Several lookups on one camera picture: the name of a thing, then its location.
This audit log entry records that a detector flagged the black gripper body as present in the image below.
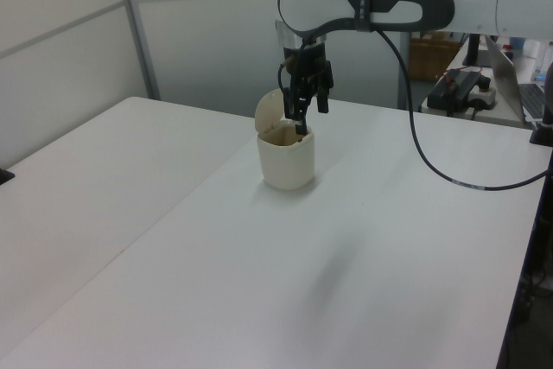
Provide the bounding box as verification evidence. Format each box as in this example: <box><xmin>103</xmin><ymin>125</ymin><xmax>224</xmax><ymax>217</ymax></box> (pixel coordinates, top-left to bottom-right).
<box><xmin>282</xmin><ymin>44</ymin><xmax>328</xmax><ymax>80</ymax></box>

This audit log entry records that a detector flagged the small white trash can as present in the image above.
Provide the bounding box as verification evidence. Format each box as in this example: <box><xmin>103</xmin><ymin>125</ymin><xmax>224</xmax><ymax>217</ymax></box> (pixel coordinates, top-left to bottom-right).
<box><xmin>253</xmin><ymin>87</ymin><xmax>317</xmax><ymax>192</ymax></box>

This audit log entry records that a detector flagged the silver open laptop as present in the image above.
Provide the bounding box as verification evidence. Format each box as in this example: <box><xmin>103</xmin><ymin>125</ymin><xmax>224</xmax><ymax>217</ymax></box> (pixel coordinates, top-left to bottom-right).
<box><xmin>483</xmin><ymin>34</ymin><xmax>553</xmax><ymax>126</ymax></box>

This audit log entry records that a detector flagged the brown cardboard box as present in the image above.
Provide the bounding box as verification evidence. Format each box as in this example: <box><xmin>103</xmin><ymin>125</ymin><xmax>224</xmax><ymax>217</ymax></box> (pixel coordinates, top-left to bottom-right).
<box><xmin>409</xmin><ymin>35</ymin><xmax>461</xmax><ymax>82</ymax></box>

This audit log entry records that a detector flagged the black power supply box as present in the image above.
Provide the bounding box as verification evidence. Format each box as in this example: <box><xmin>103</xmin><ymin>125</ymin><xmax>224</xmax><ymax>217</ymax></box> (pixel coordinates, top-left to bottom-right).
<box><xmin>427</xmin><ymin>69</ymin><xmax>481</xmax><ymax>116</ymax></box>

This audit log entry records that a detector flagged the white emergency stop button box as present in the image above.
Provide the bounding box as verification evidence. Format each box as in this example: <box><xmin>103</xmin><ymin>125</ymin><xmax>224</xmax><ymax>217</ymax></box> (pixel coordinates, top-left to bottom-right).
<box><xmin>467</xmin><ymin>77</ymin><xmax>499</xmax><ymax>111</ymax></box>

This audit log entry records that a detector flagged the black monitor stand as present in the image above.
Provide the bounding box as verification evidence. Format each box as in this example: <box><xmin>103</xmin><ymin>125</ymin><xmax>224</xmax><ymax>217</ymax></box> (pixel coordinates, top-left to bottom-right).
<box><xmin>461</xmin><ymin>33</ymin><xmax>494</xmax><ymax>67</ymax></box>

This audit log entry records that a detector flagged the black hanging robot cable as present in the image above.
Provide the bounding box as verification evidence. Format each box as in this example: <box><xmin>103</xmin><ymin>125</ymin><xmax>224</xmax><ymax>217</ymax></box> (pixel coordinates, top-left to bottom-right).
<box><xmin>299</xmin><ymin>18</ymin><xmax>549</xmax><ymax>192</ymax></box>

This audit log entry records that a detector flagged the black clamp mount post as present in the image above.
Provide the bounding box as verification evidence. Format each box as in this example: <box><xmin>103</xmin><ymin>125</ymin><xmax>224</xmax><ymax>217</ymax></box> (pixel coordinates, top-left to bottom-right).
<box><xmin>529</xmin><ymin>61</ymin><xmax>553</xmax><ymax>148</ymax></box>

